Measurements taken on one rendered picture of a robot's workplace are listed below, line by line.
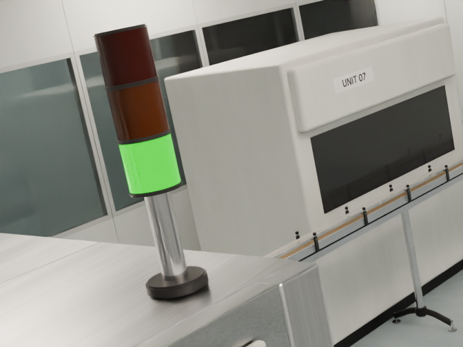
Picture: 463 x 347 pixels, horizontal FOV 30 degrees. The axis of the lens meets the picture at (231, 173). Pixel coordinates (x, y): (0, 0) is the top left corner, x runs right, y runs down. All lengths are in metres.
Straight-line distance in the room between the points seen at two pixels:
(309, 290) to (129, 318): 0.17
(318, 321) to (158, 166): 0.21
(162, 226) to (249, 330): 0.13
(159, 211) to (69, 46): 5.44
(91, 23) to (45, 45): 0.42
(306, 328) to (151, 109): 0.25
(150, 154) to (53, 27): 5.40
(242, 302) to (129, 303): 0.12
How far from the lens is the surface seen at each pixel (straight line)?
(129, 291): 0.86
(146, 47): 0.78
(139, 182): 0.79
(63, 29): 6.21
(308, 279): 0.82
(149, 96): 0.78
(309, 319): 0.82
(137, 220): 6.51
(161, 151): 0.78
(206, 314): 0.75
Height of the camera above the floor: 2.35
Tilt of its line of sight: 11 degrees down
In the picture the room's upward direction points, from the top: 12 degrees counter-clockwise
